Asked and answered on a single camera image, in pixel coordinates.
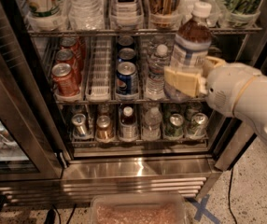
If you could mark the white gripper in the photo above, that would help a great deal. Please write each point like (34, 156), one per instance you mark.
(225, 86)

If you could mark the blue label tea bottle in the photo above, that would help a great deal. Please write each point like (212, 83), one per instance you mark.
(191, 45)

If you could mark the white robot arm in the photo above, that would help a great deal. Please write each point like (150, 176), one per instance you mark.
(251, 106)

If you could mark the clear water bottle middle shelf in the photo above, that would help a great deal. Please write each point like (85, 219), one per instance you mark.
(155, 79)

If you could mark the clear water bottle shelf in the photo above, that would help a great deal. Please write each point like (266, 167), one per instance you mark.
(155, 79)
(86, 15)

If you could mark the water bottle bottom shelf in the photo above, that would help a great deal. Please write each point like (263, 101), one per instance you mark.
(151, 127)

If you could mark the tea bottle bottom shelf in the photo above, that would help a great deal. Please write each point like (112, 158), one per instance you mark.
(128, 124)

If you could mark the tea bottle shelf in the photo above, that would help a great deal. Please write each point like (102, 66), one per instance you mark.
(128, 124)
(125, 12)

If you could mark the tea bottle top shelf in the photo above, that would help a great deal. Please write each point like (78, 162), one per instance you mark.
(125, 12)

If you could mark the bronze can bottom shelf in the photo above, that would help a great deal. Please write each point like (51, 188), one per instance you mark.
(104, 130)

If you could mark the silver can bottom shelf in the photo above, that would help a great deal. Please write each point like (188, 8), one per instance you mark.
(80, 123)

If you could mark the clear water bottle top shelf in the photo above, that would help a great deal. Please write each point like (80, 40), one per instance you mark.
(86, 15)

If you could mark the fridge glass door left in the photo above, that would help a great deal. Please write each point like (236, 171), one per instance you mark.
(31, 153)

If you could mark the green can bottom right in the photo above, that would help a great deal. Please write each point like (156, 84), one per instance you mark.
(197, 126)

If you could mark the green can bottom left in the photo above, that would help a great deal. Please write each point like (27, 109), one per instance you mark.
(174, 126)

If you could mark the front blue pepsi can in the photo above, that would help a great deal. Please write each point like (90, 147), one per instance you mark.
(126, 79)

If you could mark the blue pepsi can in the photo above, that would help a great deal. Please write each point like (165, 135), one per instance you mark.
(126, 79)
(127, 55)

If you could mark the red soda can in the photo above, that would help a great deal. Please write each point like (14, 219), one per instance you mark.
(73, 44)
(64, 77)
(68, 56)

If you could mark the front red soda can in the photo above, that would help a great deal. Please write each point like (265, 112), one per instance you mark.
(64, 77)

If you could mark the clear plastic bin on floor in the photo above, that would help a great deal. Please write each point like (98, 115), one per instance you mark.
(138, 208)

